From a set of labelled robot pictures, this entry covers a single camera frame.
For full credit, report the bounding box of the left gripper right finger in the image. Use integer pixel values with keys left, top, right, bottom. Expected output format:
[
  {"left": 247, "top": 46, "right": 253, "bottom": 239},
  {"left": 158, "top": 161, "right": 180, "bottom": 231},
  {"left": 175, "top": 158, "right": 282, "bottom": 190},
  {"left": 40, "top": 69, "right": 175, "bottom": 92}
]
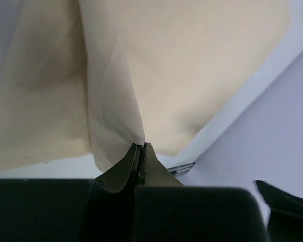
[{"left": 138, "top": 143, "right": 184, "bottom": 187}]

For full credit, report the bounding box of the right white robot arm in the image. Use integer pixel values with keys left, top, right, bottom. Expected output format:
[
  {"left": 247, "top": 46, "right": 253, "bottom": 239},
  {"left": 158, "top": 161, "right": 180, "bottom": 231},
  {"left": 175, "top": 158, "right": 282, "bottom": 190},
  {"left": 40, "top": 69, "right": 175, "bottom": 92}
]
[{"left": 255, "top": 180, "right": 303, "bottom": 242}]

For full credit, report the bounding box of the beige cloth wrap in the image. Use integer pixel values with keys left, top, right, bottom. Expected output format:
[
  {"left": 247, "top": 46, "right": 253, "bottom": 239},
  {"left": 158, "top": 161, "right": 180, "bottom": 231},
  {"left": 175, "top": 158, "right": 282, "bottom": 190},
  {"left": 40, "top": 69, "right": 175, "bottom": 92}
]
[{"left": 0, "top": 1, "right": 290, "bottom": 171}]

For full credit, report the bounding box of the aluminium mounting rail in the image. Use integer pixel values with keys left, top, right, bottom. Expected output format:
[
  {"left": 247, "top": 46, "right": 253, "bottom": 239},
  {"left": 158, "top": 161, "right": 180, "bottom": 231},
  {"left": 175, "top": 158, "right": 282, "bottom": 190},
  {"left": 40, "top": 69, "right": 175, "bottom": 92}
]
[{"left": 167, "top": 163, "right": 195, "bottom": 177}]

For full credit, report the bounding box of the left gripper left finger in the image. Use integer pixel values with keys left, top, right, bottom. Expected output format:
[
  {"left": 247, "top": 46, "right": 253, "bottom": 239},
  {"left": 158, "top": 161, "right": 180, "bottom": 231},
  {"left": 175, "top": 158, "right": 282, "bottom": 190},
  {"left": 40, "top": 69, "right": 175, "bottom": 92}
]
[{"left": 95, "top": 144, "right": 141, "bottom": 193}]

